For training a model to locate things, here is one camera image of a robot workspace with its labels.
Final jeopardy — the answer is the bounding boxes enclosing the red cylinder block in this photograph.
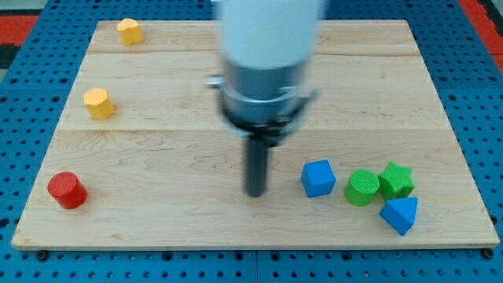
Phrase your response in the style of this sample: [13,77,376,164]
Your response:
[47,171,88,209]

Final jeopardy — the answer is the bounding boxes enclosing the wooden board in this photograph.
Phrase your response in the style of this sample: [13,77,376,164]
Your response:
[12,20,499,251]

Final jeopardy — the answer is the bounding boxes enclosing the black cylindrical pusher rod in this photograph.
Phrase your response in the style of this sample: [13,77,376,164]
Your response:
[244,135,269,197]

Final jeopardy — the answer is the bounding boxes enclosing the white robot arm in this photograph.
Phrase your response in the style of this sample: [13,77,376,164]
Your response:
[207,0,328,197]

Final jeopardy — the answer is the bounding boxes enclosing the yellow heart block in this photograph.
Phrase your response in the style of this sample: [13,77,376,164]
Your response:
[116,18,144,46]

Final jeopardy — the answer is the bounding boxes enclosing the yellow hexagon block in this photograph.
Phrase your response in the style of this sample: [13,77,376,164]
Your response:
[83,88,115,120]

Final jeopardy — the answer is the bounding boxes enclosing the blue triangle block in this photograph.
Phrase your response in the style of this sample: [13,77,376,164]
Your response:
[379,197,418,236]

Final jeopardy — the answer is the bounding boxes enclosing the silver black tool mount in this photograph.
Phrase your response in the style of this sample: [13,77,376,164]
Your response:
[207,58,319,147]

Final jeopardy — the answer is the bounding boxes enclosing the green cylinder block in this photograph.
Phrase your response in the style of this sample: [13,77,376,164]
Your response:
[344,169,380,207]

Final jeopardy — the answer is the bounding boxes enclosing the blue cube block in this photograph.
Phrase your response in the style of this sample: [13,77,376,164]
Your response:
[301,160,336,198]

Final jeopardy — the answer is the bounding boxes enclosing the green star block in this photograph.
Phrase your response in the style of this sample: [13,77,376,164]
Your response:
[378,161,415,200]

